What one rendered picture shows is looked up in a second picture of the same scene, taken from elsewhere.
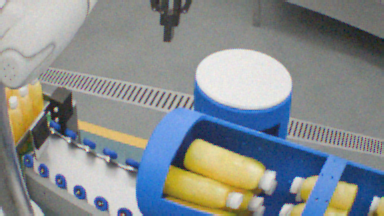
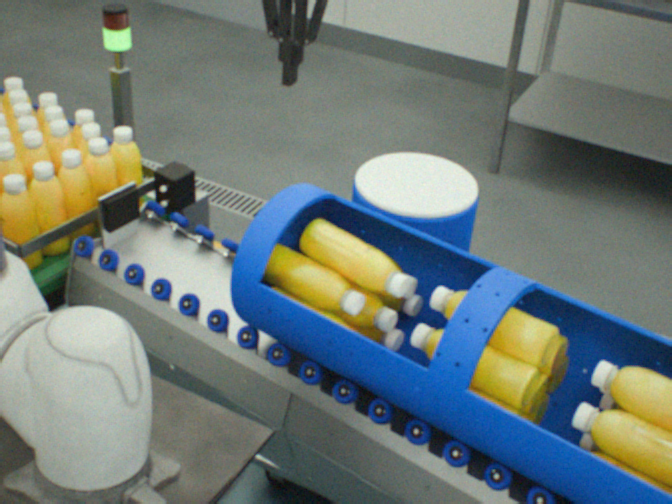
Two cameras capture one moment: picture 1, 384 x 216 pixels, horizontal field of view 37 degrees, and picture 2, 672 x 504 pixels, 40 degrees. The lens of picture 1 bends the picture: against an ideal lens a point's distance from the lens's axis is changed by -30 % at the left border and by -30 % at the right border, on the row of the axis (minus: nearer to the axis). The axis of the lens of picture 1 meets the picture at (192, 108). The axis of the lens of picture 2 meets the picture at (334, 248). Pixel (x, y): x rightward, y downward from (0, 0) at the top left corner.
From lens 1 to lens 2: 0.33 m
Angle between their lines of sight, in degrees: 8
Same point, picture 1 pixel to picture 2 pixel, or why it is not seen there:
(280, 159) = (428, 268)
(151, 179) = (252, 256)
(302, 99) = (535, 265)
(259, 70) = (434, 177)
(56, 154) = (146, 244)
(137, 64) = not seen: hidden behind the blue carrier
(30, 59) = not seen: outside the picture
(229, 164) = (349, 250)
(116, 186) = (226, 286)
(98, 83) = not seen: hidden behind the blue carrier
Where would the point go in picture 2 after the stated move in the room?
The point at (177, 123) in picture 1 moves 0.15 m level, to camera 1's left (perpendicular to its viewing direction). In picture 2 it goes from (298, 195) to (215, 182)
